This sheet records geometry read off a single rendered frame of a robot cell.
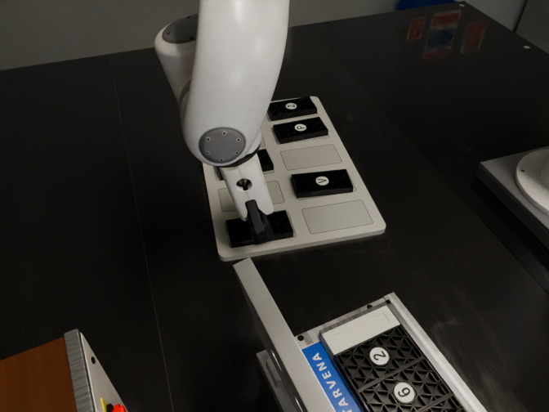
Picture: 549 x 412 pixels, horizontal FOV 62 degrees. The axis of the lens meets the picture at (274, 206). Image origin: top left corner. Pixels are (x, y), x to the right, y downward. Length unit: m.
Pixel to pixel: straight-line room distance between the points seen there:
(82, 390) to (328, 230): 0.45
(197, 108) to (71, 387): 0.26
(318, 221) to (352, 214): 0.06
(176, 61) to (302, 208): 0.36
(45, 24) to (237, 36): 2.13
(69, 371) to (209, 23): 0.31
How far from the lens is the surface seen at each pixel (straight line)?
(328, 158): 0.86
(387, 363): 0.59
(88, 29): 2.52
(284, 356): 0.38
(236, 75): 0.42
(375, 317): 0.62
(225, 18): 0.42
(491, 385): 0.66
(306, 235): 0.72
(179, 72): 0.50
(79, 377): 0.42
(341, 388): 0.58
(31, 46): 2.57
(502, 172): 0.89
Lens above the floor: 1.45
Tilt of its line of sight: 45 degrees down
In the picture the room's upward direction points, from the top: straight up
